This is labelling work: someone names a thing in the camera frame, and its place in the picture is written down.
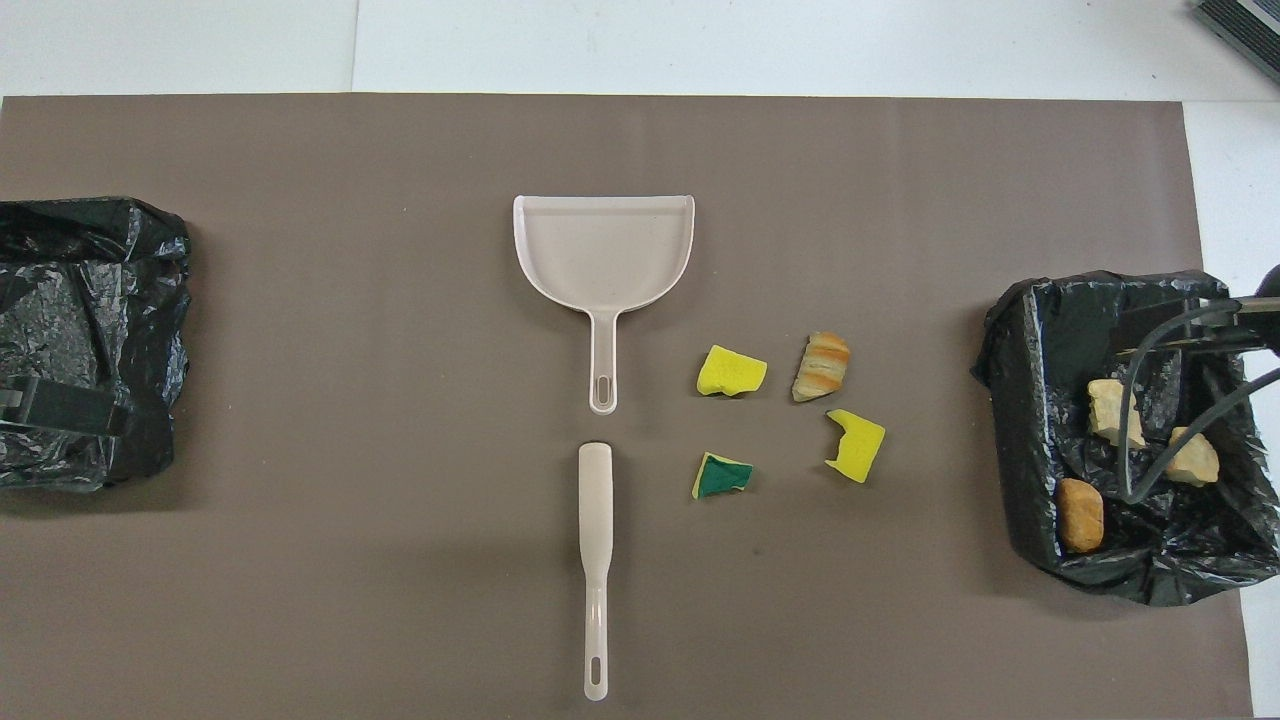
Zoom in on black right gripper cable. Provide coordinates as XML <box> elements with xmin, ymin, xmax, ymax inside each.
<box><xmin>1117</xmin><ymin>297</ymin><xmax>1280</xmax><ymax>504</ymax></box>

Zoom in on brown table mat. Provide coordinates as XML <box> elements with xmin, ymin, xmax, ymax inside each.
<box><xmin>0</xmin><ymin>93</ymin><xmax>1256</xmax><ymax>720</ymax></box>

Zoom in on brown oval bread roll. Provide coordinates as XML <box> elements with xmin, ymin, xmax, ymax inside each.
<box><xmin>1057</xmin><ymin>477</ymin><xmax>1106</xmax><ymax>554</ymax></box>

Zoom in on beige hand brush black bristles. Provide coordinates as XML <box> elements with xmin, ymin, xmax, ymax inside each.
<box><xmin>577</xmin><ymin>441</ymin><xmax>614</xmax><ymax>702</ymax></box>

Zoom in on dark grey ribbed device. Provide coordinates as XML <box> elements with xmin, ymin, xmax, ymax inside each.
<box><xmin>1190</xmin><ymin>0</ymin><xmax>1280</xmax><ymax>86</ymax></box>

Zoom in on pale bread chunk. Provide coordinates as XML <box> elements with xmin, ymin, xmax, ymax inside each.
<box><xmin>1087</xmin><ymin>378</ymin><xmax>1147</xmax><ymax>450</ymax></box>

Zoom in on beige plastic dustpan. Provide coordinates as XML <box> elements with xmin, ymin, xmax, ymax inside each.
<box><xmin>512</xmin><ymin>194</ymin><xmax>696</xmax><ymax>415</ymax></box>

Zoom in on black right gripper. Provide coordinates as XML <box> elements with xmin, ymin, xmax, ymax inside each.
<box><xmin>1250</xmin><ymin>264</ymin><xmax>1280</xmax><ymax>353</ymax></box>

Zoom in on yellowish bread chunk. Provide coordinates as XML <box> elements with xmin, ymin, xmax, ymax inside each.
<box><xmin>1165</xmin><ymin>426</ymin><xmax>1221</xmax><ymax>488</ymax></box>

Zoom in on black bag lined bin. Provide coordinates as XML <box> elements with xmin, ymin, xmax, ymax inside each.
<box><xmin>0</xmin><ymin>197</ymin><xmax>192</xmax><ymax>492</ymax></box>
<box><xmin>970</xmin><ymin>269</ymin><xmax>1280</xmax><ymax>607</ymax></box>

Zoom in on green and yellow sponge piece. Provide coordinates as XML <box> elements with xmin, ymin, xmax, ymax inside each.
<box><xmin>691</xmin><ymin>451</ymin><xmax>755</xmax><ymax>501</ymax></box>

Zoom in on notched yellow sponge piece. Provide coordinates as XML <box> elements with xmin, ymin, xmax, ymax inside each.
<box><xmin>824</xmin><ymin>408</ymin><xmax>887</xmax><ymax>485</ymax></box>

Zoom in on orange striped bread piece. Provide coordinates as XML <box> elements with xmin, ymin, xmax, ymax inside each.
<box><xmin>791</xmin><ymin>331</ymin><xmax>852</xmax><ymax>404</ymax></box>

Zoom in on plain yellow sponge piece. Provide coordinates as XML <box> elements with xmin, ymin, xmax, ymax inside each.
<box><xmin>696</xmin><ymin>344</ymin><xmax>769</xmax><ymax>398</ymax></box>

